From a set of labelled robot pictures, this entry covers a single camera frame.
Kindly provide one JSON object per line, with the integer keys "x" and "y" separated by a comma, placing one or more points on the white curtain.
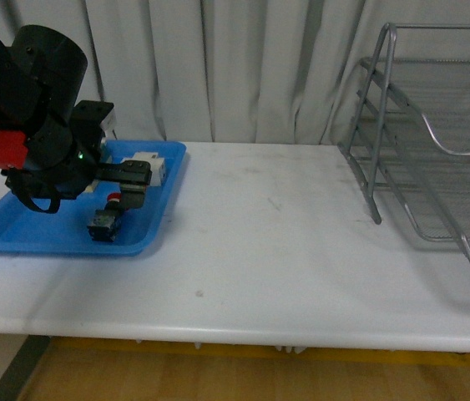
{"x": 236, "y": 71}

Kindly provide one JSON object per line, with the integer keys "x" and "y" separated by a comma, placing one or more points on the green knife switch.
{"x": 105, "y": 157}

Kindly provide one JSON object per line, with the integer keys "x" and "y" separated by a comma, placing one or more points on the red emergency stop button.
{"x": 106, "y": 222}

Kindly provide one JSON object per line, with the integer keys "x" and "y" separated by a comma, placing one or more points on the white circuit breaker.
{"x": 157, "y": 166}

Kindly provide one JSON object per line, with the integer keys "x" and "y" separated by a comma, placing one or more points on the blue plastic tray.
{"x": 66, "y": 232}

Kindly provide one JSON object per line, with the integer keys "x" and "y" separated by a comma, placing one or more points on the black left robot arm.
{"x": 41, "y": 73}

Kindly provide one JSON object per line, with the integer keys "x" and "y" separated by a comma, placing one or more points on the silver wire mesh rack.
{"x": 411, "y": 134}

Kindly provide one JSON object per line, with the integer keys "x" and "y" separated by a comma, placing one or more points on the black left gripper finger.
{"x": 132, "y": 172}
{"x": 132, "y": 196}

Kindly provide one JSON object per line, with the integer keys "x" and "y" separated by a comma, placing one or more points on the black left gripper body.
{"x": 63, "y": 156}

